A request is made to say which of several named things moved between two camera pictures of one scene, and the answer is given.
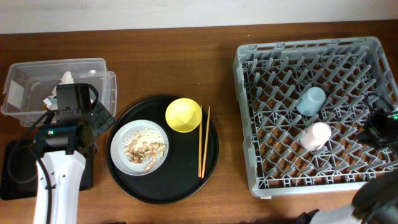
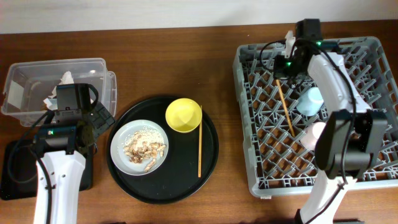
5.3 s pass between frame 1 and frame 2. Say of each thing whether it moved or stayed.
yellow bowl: stayed
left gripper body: stayed
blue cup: stayed
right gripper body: moved
